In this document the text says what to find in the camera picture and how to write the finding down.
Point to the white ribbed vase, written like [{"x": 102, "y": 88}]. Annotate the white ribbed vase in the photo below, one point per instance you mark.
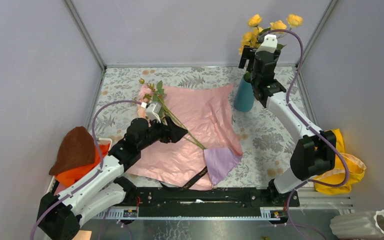
[{"x": 359, "y": 225}]

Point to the purple wrapping paper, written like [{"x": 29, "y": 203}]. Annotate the purple wrapping paper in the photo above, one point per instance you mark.
[{"x": 220, "y": 161}]

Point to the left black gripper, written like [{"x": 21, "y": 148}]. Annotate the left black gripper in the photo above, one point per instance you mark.
[{"x": 171, "y": 133}]

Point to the floral patterned table mat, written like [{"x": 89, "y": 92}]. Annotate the floral patterned table mat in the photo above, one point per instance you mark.
[{"x": 267, "y": 146}]

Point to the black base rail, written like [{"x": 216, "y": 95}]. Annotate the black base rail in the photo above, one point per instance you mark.
[{"x": 230, "y": 202}]

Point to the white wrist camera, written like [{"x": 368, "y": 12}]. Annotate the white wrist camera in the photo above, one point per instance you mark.
[
  {"x": 269, "y": 44},
  {"x": 152, "y": 110}
]

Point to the pink flower stems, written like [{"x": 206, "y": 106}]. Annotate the pink flower stems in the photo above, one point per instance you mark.
[{"x": 155, "y": 93}]

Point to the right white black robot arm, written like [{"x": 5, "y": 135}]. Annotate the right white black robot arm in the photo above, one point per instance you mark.
[{"x": 314, "y": 152}]

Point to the orange cloth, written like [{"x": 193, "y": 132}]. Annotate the orange cloth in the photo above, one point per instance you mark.
[{"x": 82, "y": 154}]

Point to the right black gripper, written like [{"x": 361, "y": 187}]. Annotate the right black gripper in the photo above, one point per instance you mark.
[{"x": 248, "y": 53}]

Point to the brown cloth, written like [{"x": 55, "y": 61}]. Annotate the brown cloth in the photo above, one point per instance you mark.
[{"x": 78, "y": 136}]

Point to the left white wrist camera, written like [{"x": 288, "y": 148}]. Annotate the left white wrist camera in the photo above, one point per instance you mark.
[{"x": 152, "y": 110}]

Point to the black ribbon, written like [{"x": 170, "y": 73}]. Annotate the black ribbon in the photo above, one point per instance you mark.
[{"x": 189, "y": 184}]

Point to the teal cylindrical vase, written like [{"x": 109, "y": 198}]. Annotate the teal cylindrical vase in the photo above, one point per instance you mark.
[{"x": 244, "y": 97}]

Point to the pink wrapping paper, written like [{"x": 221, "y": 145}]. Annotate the pink wrapping paper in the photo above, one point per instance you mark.
[{"x": 207, "y": 115}]

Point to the white plastic basket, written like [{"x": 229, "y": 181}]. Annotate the white plastic basket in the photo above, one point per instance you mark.
[{"x": 51, "y": 184}]

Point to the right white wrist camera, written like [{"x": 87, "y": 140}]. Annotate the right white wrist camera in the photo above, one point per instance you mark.
[{"x": 269, "y": 44}]

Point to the yellow cloth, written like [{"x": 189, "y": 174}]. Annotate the yellow cloth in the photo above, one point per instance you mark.
[{"x": 356, "y": 169}]

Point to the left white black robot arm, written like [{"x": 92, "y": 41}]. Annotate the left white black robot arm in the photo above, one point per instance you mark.
[{"x": 61, "y": 216}]

